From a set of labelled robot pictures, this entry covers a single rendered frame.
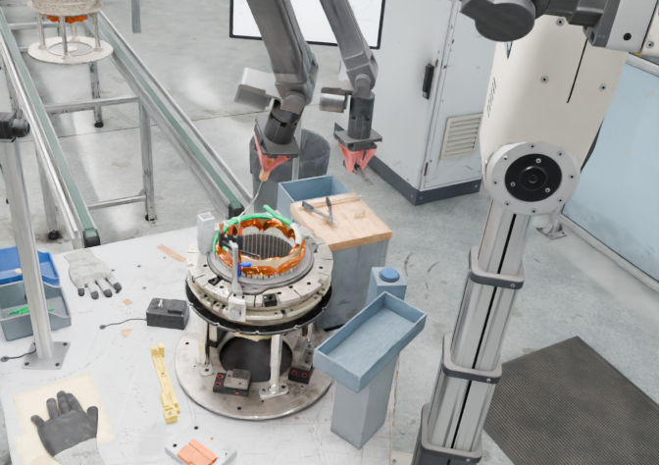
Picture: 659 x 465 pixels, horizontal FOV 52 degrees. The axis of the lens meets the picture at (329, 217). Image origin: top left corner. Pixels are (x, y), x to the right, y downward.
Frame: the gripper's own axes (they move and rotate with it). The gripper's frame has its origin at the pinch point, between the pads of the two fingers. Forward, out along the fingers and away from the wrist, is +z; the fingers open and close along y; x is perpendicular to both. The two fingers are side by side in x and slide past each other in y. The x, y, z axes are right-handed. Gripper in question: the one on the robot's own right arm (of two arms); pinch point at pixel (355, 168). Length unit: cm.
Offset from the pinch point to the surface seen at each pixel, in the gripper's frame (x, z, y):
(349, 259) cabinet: 11.3, 18.7, 5.7
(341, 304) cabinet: 11.1, 32.9, 6.4
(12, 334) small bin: -13, 38, 83
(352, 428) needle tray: 45, 36, 21
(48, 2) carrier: -203, 9, 46
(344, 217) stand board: 2.3, 12.2, 3.0
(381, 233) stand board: 11.9, 12.6, -2.4
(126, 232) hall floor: -169, 116, 28
